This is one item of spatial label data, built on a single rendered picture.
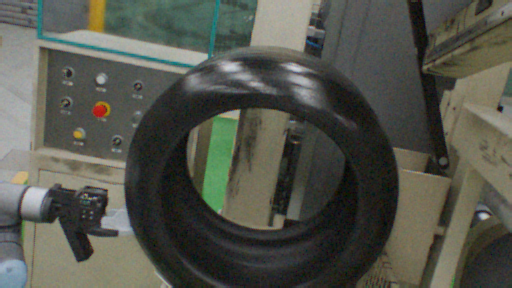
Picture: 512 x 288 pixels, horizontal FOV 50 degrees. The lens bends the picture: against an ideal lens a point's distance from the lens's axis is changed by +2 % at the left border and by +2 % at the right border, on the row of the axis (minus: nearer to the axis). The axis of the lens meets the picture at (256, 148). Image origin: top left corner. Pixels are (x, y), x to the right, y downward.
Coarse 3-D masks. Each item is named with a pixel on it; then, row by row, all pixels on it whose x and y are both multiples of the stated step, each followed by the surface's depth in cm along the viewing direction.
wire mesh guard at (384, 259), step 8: (384, 248) 134; (384, 256) 130; (376, 264) 136; (384, 264) 127; (384, 272) 125; (392, 272) 123; (360, 280) 150; (368, 280) 141; (376, 280) 134; (392, 280) 120
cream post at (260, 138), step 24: (264, 0) 128; (288, 0) 128; (312, 0) 128; (264, 24) 130; (288, 24) 130; (240, 120) 138; (264, 120) 137; (288, 120) 137; (240, 144) 139; (264, 144) 139; (240, 168) 141; (264, 168) 141; (240, 192) 143; (264, 192) 143; (240, 216) 146; (264, 216) 145
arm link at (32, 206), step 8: (32, 192) 116; (40, 192) 117; (48, 192) 118; (24, 200) 115; (32, 200) 115; (40, 200) 115; (24, 208) 115; (32, 208) 115; (40, 208) 115; (24, 216) 116; (32, 216) 116; (40, 216) 116
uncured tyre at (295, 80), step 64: (256, 64) 99; (320, 64) 107; (192, 128) 99; (320, 128) 97; (128, 192) 107; (192, 192) 132; (384, 192) 101; (192, 256) 126; (256, 256) 134; (320, 256) 129
